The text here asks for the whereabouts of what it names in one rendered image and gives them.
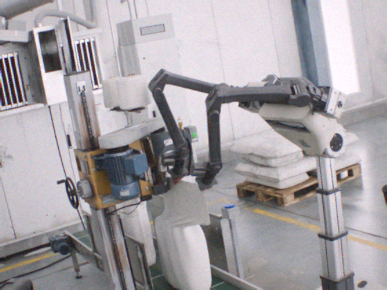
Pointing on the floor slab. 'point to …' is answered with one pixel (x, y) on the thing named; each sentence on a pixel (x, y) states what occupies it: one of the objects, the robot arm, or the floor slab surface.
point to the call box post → (236, 248)
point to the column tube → (108, 258)
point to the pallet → (287, 197)
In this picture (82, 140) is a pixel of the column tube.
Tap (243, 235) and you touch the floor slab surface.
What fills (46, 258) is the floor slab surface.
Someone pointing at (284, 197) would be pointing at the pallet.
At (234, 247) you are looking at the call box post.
